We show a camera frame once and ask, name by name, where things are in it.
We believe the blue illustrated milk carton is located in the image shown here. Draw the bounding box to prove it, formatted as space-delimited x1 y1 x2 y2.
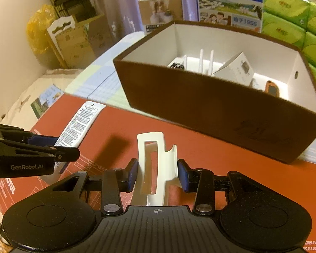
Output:
193 0 265 33

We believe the brown storage box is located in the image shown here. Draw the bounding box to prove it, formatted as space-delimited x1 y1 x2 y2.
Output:
113 20 316 164

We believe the orange handled tool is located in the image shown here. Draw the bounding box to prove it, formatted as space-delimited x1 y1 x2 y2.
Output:
263 80 281 97

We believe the pale tall carton box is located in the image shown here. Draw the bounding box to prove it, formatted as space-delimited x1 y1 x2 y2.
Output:
213 52 256 87

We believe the black storage rack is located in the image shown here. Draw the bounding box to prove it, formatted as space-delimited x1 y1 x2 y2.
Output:
43 0 98 23

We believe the white scalloped cardboard piece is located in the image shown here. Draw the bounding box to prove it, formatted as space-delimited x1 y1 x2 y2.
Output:
46 15 78 69

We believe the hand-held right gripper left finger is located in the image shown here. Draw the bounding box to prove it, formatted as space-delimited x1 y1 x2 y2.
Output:
53 158 139 217

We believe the yellow plastic bag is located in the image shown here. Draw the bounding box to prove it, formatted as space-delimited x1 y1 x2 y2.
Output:
26 4 60 56

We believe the white squeeze tube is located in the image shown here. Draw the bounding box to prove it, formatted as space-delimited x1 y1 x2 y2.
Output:
41 101 107 185

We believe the white phone stand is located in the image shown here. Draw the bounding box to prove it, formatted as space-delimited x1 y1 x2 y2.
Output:
130 131 182 206

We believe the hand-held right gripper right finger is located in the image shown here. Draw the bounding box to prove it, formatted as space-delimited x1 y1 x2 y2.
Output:
177 159 266 215

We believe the white product box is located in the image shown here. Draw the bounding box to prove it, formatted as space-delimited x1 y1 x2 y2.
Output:
138 0 183 36

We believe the green tissue multipack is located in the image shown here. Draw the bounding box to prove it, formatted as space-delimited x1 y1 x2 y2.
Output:
261 0 316 116

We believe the white router with antennas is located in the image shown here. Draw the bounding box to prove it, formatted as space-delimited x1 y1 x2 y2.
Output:
190 48 216 75

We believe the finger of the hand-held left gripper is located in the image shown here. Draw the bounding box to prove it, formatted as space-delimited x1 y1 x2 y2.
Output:
0 122 60 148
0 140 81 162

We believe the purple patterned curtain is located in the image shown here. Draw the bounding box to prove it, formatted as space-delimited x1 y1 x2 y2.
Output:
87 0 201 48

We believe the red printed cardboard sheet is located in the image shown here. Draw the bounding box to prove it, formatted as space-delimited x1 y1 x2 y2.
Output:
0 93 316 253

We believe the green landscape printed box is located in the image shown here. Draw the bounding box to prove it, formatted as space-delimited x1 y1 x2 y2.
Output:
30 84 64 119

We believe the brown cardboard box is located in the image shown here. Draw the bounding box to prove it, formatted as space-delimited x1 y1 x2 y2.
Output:
55 13 114 67

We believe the black cable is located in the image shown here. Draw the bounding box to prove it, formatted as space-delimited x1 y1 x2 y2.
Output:
170 55 187 70

